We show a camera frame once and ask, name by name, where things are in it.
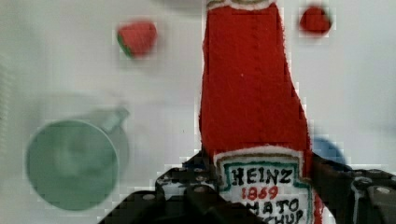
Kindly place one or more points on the plush strawberry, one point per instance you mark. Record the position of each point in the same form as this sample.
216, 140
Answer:
137, 38

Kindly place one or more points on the blue cup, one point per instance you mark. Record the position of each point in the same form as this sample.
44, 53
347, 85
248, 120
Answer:
327, 150

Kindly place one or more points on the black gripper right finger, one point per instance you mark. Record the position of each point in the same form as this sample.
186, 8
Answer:
355, 196

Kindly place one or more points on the green cup with handle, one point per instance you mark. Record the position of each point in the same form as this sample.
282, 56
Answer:
74, 164

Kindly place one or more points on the small red plush fruit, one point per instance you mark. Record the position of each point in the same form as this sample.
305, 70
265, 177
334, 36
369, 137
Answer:
315, 21

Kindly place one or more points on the red plush ketchup bottle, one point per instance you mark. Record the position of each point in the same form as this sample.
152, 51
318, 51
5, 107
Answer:
252, 123

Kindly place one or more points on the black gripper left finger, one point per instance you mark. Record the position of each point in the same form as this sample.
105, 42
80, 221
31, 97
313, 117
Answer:
188, 194

